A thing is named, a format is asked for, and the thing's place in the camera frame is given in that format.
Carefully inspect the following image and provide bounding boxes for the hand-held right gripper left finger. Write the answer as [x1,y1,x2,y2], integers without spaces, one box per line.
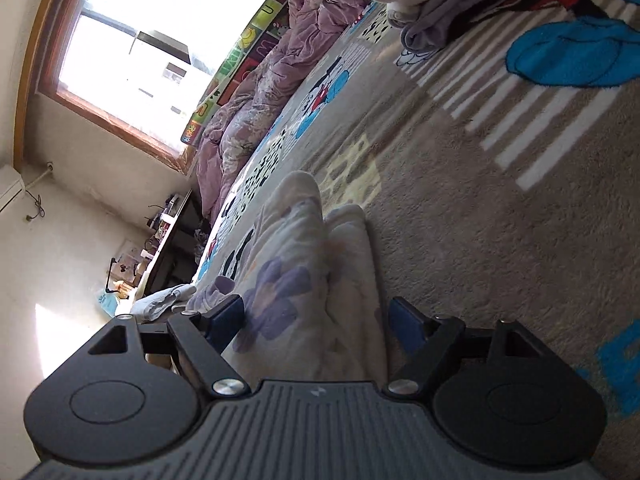
[87,294,251,400]

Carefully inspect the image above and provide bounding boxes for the grey white folded clothes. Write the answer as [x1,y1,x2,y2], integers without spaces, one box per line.
[131,283,197,322]

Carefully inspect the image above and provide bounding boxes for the lavender grey folded garment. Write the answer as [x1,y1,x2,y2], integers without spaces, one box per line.
[387,0,561,56]

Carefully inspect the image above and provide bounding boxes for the cartoon mouse printed blanket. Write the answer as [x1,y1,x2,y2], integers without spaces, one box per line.
[192,0,640,418]

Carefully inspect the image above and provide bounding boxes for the pink floral quilt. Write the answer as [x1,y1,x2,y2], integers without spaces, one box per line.
[194,0,381,223]

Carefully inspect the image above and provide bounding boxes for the black wall cable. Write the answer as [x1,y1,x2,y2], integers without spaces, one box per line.
[24,161,55,222]

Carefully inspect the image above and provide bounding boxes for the dark desk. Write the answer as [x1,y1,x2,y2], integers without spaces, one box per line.
[142,189,203,297]

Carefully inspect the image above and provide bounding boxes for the colourful alphabet foam mat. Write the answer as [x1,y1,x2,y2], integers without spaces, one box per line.
[179,0,313,146]

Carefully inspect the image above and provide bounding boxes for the wooden framed window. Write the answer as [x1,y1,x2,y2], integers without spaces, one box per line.
[14,0,296,176]

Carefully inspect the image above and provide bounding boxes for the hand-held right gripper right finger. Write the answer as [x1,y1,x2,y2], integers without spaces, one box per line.
[382,296,540,401]

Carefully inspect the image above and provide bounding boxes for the white floral pajama garment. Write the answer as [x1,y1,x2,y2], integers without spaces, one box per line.
[186,170,390,386]

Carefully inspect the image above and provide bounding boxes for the white wall air conditioner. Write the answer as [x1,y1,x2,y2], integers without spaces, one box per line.
[0,166,27,213]

